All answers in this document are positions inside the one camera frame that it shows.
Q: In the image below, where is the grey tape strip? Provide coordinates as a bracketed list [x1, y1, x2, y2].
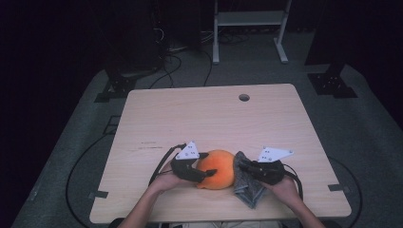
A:
[87, 189, 109, 200]
[327, 183, 352, 195]

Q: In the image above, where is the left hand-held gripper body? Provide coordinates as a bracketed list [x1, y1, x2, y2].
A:
[170, 141, 207, 184]

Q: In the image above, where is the black stand base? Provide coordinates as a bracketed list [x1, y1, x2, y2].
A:
[306, 61, 359, 100]
[93, 61, 160, 104]

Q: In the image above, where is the orange plush toy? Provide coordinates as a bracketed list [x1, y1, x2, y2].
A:
[195, 148, 238, 191]

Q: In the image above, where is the grey fuzzy cloth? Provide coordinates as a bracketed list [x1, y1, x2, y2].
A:
[232, 150, 268, 210]

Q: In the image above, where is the person's left hand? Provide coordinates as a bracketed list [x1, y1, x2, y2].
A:
[147, 162, 200, 194]

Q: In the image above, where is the black floor cable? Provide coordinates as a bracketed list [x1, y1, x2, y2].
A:
[327, 155, 364, 228]
[65, 132, 113, 228]

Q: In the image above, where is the person's right hand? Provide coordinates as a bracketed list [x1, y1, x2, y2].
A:
[260, 175, 301, 206]

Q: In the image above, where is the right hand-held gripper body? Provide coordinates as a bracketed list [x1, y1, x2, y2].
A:
[252, 145, 295, 187]

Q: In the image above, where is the bundle of black background cables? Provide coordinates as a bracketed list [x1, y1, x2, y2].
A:
[147, 27, 251, 90]

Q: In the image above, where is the white metal stand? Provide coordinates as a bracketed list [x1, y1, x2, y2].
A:
[212, 0, 293, 66]

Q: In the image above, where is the right hand-held gripper black cable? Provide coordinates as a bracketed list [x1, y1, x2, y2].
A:
[282, 162, 304, 201]

